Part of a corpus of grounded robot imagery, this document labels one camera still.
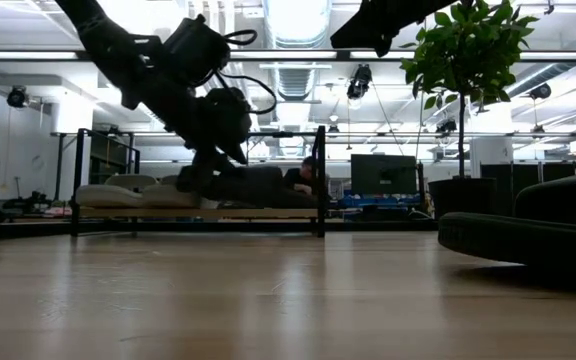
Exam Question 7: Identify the black office partition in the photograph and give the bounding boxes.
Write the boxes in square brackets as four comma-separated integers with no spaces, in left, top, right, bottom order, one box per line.
[480,154,576,216]

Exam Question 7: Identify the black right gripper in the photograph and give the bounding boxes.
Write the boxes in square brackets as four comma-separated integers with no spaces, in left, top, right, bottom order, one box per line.
[330,0,462,59]

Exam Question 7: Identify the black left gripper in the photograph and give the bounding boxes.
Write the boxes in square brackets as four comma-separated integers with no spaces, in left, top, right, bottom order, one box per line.
[167,99,249,194]

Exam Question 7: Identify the green plant in black pot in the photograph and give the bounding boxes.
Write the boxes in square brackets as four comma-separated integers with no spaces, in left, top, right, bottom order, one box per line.
[400,0,541,221]

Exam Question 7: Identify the silver ventilation duct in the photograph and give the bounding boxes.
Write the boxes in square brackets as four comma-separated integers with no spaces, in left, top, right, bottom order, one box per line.
[262,0,334,50]

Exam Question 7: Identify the wooden shelf with black frame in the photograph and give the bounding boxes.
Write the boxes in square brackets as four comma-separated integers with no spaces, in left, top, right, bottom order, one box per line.
[70,125,328,239]

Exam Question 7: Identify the black storage rack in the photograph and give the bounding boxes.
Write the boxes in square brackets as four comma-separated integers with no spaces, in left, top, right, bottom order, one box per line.
[87,130,143,186]

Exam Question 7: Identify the person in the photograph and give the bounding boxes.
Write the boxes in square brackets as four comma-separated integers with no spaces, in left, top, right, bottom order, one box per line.
[282,155,319,196]

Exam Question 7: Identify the black rubber slide sandal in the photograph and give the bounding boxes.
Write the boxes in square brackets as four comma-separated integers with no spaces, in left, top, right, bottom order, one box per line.
[437,167,576,274]
[177,164,319,210]

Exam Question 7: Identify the dark computer monitor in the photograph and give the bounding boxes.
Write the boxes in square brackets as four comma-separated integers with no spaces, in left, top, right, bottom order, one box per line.
[350,153,419,197]

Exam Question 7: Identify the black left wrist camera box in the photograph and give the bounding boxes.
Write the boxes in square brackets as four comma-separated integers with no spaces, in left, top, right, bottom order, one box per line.
[201,87,253,147]

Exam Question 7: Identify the thin black metal stand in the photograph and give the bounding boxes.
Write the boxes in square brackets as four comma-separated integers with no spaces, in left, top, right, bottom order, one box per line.
[244,130,319,169]

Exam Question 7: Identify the overhead light bar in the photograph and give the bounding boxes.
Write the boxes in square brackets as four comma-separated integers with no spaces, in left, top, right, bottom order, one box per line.
[0,48,576,63]

